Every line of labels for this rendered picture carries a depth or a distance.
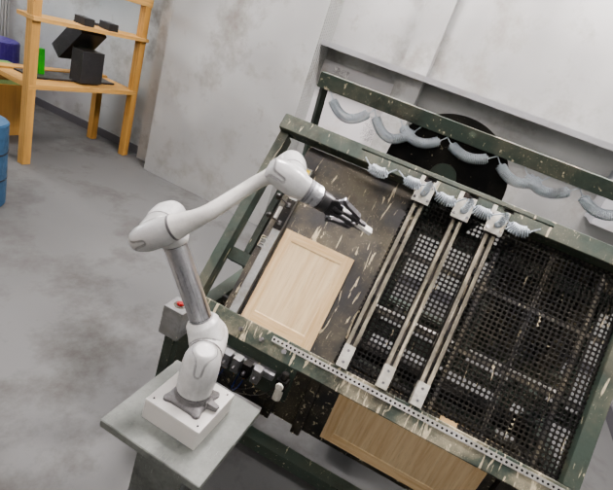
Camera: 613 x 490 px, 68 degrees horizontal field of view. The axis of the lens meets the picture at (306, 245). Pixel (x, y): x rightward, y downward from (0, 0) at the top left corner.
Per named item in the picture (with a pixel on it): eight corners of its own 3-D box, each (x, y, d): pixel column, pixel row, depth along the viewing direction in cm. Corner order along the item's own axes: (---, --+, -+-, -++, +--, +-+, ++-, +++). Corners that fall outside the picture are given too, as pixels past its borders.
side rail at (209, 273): (198, 292, 270) (191, 289, 259) (283, 138, 289) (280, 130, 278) (206, 297, 268) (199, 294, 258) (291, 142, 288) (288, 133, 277)
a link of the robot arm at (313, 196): (309, 190, 154) (324, 199, 155) (314, 174, 160) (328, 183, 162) (296, 205, 160) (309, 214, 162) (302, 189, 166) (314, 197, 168)
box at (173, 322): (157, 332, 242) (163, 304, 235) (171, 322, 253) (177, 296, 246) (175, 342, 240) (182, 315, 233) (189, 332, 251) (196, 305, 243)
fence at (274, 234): (231, 309, 259) (229, 308, 255) (306, 169, 275) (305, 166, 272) (237, 313, 258) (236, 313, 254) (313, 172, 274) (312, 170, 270)
